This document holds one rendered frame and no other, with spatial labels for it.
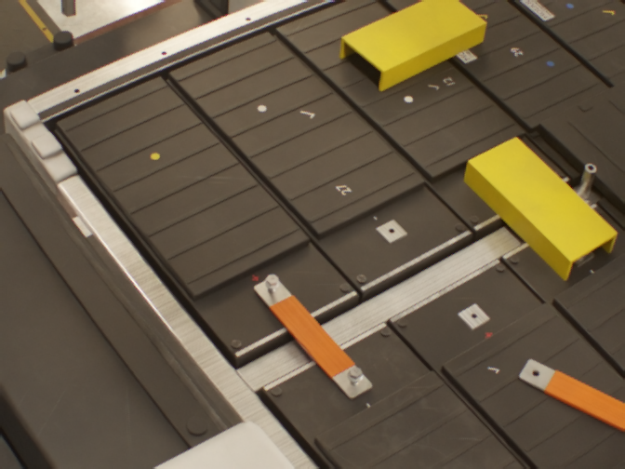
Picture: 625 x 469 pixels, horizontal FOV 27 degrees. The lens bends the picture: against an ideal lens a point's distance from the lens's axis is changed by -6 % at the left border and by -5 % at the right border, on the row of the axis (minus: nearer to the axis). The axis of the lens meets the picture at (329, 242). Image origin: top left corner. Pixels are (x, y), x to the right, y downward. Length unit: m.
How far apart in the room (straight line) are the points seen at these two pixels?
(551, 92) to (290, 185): 0.34
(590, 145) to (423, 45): 0.22
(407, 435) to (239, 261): 0.24
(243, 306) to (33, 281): 0.23
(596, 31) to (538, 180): 0.31
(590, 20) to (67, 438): 0.89
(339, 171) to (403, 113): 0.11
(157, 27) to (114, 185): 0.43
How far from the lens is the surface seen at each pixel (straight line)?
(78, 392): 1.09
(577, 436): 1.22
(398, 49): 1.49
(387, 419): 1.20
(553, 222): 1.35
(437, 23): 1.53
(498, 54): 1.56
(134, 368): 1.09
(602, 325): 1.31
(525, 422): 1.22
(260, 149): 1.40
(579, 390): 1.25
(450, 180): 1.41
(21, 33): 2.63
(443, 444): 1.19
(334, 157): 1.40
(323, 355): 1.24
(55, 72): 1.69
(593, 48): 1.61
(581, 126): 1.49
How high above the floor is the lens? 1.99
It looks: 48 degrees down
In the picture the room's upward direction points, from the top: 7 degrees clockwise
